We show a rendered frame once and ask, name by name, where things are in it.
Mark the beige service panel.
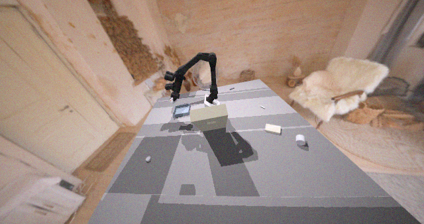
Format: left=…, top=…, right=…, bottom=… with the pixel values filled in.
left=189, top=104, right=228, bottom=132

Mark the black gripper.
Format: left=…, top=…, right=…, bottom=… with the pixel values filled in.
left=170, top=83, right=182, bottom=101

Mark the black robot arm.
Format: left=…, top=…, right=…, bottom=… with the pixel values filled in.
left=164, top=52, right=218, bottom=104

